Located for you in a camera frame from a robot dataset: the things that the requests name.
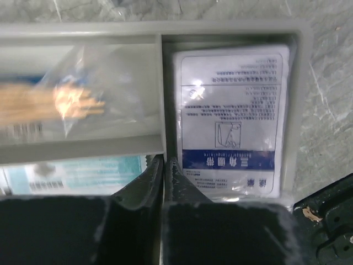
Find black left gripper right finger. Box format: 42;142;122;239
162;158;299;264

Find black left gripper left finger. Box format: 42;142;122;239
1;155;164;264

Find light blue gauze packet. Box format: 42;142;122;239
1;155;147;195

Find white blue instruction packet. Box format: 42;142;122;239
173;44;290;198

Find cotton swabs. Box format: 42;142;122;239
1;44;161;145

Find grey plastic divided tray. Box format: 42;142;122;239
1;19;312;201

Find black mounting base rail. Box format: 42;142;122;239
293;174;352;264

